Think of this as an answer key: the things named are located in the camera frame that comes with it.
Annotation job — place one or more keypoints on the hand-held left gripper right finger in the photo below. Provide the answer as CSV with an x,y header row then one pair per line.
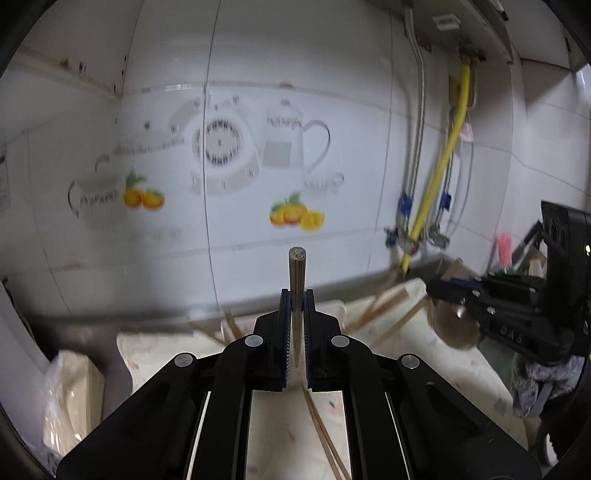
x,y
308,323

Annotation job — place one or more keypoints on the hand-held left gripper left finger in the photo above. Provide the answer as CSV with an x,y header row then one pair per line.
x,y
286,323

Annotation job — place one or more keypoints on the pink bottle brush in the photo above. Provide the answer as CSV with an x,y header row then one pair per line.
x,y
503,247

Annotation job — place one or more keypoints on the single wooden chopstick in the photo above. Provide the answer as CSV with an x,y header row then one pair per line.
x,y
298,286

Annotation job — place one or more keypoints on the white cutting board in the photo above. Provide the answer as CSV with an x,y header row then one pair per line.
x,y
21,323

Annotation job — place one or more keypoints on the metal pot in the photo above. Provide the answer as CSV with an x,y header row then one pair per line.
x,y
455,325

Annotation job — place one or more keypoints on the white water heater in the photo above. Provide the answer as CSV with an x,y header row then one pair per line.
x,y
461,27

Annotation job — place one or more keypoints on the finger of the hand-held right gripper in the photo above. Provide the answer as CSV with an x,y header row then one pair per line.
x,y
473,316
455,288

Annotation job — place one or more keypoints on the cream quilted printed mat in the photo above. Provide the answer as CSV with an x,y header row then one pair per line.
x,y
461,369

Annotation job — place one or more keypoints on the bagged stack of paper napkins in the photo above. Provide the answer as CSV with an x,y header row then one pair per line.
x,y
69,401

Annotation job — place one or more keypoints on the white spatula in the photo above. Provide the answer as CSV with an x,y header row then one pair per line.
x,y
537,267

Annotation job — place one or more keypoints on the bunch of wooden chopsticks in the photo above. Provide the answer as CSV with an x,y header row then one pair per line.
x,y
325,434

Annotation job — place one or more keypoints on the clear plastic tube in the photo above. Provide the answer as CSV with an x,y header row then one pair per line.
x,y
468,184

